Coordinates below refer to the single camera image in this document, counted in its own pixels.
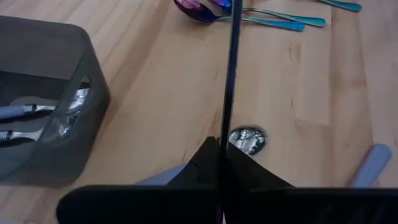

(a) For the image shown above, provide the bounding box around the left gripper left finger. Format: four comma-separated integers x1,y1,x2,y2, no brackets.
57,136,221,224

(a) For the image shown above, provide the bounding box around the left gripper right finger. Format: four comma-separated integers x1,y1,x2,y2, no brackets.
222,142,398,224

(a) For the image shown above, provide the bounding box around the silver spoon lavender handle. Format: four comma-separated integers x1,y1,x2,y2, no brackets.
0,88,91,121
348,142,394,189
0,116,79,142
137,125,267,187

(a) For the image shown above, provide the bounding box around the gray plastic bin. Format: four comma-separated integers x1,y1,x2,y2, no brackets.
0,14,112,189

